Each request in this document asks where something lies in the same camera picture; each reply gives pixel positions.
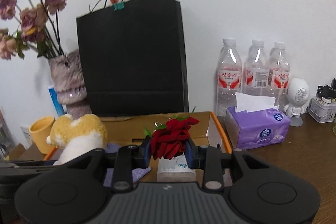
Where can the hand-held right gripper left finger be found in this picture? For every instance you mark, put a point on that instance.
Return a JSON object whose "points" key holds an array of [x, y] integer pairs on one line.
{"points": [[148, 154]]}

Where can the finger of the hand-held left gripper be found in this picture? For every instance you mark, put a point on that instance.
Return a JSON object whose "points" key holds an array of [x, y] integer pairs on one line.
{"points": [[31, 164]]}

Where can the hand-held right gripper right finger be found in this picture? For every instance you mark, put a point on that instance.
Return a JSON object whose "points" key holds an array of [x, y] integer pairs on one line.
{"points": [[188, 155]]}

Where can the red artificial rose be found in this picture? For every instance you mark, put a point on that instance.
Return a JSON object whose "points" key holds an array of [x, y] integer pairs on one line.
{"points": [[170, 140]]}

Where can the clear cotton swab box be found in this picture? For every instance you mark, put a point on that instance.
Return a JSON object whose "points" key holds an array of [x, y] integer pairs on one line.
{"points": [[170, 172]]}

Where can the red cardboard box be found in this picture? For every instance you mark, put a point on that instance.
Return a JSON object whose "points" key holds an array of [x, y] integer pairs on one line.
{"points": [[126, 129]]}

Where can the cream alpaca plush toy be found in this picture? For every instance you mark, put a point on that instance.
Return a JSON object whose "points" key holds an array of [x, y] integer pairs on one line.
{"points": [[78, 134]]}

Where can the brown cardboard carton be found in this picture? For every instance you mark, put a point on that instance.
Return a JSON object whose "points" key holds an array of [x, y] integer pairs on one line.
{"points": [[22, 151]]}

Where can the yellow cup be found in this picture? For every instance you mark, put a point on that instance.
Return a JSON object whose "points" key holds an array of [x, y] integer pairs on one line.
{"points": [[42, 134]]}

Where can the white flat box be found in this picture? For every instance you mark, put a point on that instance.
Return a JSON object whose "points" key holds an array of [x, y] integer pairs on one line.
{"points": [[25, 133]]}

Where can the clear display shelf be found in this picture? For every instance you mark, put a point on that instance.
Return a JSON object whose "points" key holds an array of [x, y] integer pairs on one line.
{"points": [[4, 132]]}

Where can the blue white tube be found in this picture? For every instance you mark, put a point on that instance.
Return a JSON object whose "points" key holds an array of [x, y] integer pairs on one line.
{"points": [[55, 100]]}

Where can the purple tissue pack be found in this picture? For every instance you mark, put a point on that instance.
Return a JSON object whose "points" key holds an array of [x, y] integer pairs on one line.
{"points": [[257, 130]]}

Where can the clear water bottle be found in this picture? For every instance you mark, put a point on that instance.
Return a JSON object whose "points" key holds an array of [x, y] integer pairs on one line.
{"points": [[280, 74], [229, 74], [256, 74]]}

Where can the black paper bag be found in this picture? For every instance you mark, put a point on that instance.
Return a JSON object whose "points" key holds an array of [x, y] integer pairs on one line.
{"points": [[131, 56]]}

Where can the white robot speaker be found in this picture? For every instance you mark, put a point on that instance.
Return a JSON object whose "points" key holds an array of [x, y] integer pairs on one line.
{"points": [[298, 92]]}

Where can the dried pink rose bouquet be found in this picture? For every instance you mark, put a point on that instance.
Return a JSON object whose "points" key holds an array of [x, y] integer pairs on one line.
{"points": [[31, 19]]}

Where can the green binder clip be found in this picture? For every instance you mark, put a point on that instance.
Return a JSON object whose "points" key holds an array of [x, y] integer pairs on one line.
{"points": [[118, 6]]}

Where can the black clip device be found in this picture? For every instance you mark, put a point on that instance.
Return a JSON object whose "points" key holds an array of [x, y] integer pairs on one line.
{"points": [[326, 91]]}

